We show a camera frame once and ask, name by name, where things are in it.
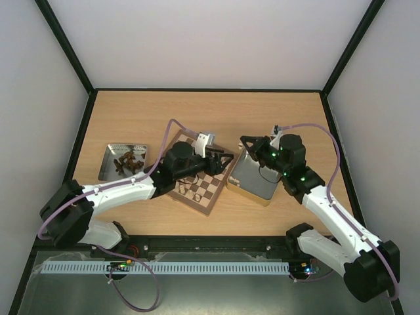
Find purple cable loop front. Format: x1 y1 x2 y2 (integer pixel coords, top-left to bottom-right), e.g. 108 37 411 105
108 254 161 312

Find gold tin tray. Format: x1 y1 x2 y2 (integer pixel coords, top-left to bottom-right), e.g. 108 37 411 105
226 150 280 207

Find light blue cable duct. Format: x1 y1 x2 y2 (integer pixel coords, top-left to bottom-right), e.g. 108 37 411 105
40 261 289 276

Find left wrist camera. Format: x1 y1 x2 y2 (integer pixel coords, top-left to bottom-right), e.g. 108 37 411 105
194 133 215 158

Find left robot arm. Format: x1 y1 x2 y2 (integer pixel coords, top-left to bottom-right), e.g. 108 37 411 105
38 142 234 249

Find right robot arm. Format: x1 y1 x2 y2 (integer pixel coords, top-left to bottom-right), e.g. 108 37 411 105
240 134 400 302

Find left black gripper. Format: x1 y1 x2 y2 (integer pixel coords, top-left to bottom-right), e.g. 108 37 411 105
175 148 235 182

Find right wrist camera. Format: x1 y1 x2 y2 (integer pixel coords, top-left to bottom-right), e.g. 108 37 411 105
270 125 283 149

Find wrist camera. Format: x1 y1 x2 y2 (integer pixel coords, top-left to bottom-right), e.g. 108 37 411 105
270 125 283 149
194 133 215 158

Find dark brown chess pieces pile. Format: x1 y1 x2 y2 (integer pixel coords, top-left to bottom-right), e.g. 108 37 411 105
113 151 146 176

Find wooden chess board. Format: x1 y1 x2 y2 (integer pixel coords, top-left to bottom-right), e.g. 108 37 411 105
162 130 238 216

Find black aluminium frame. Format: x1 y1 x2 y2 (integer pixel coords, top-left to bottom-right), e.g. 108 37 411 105
8 0 405 315

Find pink tin tray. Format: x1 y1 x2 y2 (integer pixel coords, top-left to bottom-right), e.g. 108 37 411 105
98 143 148 182

